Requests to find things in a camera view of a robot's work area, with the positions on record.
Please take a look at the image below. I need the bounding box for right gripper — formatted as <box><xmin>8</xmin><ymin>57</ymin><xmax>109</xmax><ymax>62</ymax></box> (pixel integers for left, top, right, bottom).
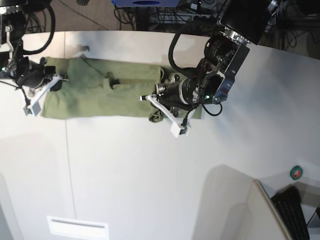
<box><xmin>9</xmin><ymin>58</ymin><xmax>69</xmax><ymax>116</ymax></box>

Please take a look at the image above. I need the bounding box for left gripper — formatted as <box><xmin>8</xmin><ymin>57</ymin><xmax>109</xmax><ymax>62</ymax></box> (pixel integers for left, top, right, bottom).
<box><xmin>139</xmin><ymin>77</ymin><xmax>208</xmax><ymax>138</ymax></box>

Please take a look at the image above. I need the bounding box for green t-shirt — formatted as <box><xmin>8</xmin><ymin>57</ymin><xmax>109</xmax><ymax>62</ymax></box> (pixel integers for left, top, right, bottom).
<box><xmin>39</xmin><ymin>56</ymin><xmax>203</xmax><ymax>124</ymax></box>

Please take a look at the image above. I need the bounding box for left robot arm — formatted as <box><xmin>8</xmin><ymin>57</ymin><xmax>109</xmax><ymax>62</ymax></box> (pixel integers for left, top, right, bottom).
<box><xmin>140</xmin><ymin>0</ymin><xmax>281</xmax><ymax>138</ymax></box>

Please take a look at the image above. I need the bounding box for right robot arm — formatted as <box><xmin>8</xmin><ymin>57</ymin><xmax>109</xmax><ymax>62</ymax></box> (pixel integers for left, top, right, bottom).
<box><xmin>0</xmin><ymin>0</ymin><xmax>68</xmax><ymax>116</ymax></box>

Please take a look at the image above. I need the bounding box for black power strip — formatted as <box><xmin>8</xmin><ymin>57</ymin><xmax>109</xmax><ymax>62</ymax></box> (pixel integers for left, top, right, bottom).
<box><xmin>191</xmin><ymin>14</ymin><xmax>222</xmax><ymax>28</ymax></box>

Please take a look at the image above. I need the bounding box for blue box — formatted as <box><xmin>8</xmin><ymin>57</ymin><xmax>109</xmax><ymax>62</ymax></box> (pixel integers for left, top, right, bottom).
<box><xmin>111</xmin><ymin>0</ymin><xmax>187</xmax><ymax>8</ymax></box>

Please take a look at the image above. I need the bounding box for green tape roll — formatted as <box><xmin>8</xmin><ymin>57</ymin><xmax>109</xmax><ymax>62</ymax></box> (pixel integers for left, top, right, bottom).
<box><xmin>289</xmin><ymin>165</ymin><xmax>304</xmax><ymax>181</ymax></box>

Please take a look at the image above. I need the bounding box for black keyboard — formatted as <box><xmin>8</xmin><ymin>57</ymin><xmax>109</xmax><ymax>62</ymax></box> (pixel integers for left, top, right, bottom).
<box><xmin>271</xmin><ymin>185</ymin><xmax>310</xmax><ymax>240</ymax></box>

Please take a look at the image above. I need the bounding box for white table slot plate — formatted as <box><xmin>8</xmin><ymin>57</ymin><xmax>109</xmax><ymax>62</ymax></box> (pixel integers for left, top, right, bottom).
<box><xmin>47</xmin><ymin>216</ymin><xmax>110</xmax><ymax>240</ymax></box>

